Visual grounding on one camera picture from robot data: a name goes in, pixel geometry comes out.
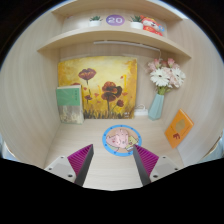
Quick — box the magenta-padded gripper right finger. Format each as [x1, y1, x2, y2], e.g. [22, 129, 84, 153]
[132, 144, 185, 187]

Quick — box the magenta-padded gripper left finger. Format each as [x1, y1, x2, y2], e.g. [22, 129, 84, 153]
[43, 143, 95, 187]

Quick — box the pink computer mouse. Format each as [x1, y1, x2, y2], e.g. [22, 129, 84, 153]
[105, 129, 130, 150]

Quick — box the round cartoon-print mouse pad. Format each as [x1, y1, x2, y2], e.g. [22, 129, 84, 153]
[101, 124, 143, 157]

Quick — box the orange card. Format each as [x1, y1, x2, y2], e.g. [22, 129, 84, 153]
[164, 108, 195, 149]

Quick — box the white power strip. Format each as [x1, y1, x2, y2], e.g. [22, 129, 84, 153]
[133, 104, 149, 117]

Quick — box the teal faceted vase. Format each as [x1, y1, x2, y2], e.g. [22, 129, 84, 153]
[147, 93, 166, 121]

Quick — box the green and beige book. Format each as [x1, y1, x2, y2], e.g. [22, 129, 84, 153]
[55, 84, 85, 125]

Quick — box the pink and white flower bouquet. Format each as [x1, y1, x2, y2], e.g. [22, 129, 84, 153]
[145, 57, 187, 96]

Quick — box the yellow poppy flower painting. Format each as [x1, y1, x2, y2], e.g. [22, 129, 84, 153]
[57, 56, 138, 120]

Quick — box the wooden shelf unit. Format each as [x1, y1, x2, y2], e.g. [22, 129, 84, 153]
[36, 0, 193, 61]

